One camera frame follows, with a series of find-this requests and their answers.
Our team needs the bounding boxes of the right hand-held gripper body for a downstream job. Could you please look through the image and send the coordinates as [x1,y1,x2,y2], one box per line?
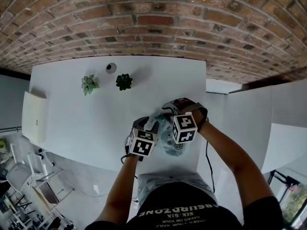
[171,97,200,144]

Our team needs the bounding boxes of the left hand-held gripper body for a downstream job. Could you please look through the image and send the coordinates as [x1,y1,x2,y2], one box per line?
[124,127,160,158]

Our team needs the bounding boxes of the light blue printed zipper pouch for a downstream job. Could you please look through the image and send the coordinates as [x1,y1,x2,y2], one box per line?
[153,114,190,158]

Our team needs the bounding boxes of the person's right forearm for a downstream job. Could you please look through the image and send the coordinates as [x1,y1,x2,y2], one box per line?
[191,108,273,212]

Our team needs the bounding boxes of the person's left forearm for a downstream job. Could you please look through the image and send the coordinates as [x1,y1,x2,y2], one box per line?
[95,153,144,225]

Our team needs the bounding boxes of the light blue jeans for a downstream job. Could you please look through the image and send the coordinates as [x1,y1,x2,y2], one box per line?
[137,170,218,212]

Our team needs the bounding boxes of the dark green potted plant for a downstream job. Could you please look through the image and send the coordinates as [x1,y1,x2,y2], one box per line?
[115,73,133,92]

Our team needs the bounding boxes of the white shelf cabinet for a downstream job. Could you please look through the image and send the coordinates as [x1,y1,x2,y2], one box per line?
[224,79,307,175]

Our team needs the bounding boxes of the small grey round device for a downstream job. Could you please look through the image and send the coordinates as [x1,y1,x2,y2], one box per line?
[106,62,118,75]

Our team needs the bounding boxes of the pale green potted plant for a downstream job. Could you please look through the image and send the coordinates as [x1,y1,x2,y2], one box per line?
[81,74,100,96]

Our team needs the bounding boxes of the black printed t-shirt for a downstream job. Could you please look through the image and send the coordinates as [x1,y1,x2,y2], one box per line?
[85,181,285,230]

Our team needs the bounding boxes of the cream flat box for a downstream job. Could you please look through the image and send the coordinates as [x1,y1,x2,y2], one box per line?
[22,87,48,145]

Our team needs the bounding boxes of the black metal rack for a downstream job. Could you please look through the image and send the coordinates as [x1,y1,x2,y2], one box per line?
[267,170,307,228]

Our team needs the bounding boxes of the white office chair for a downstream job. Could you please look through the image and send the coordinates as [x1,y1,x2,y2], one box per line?
[6,141,57,194]

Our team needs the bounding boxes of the grey partition panel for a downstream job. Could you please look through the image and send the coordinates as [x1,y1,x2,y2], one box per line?
[0,74,32,130]

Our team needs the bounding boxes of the black hand strap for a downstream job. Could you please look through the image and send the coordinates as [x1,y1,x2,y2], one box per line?
[186,101,209,129]

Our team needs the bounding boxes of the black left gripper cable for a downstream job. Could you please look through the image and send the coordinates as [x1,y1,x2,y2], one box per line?
[120,138,139,180]

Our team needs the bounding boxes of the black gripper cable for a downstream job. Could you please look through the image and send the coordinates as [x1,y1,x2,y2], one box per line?
[120,138,139,180]
[205,118,216,194]

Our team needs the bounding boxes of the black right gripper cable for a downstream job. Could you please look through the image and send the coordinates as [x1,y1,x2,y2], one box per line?
[205,118,216,194]

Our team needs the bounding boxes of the wooden frame stand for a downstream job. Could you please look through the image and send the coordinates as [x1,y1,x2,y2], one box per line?
[31,168,76,216]

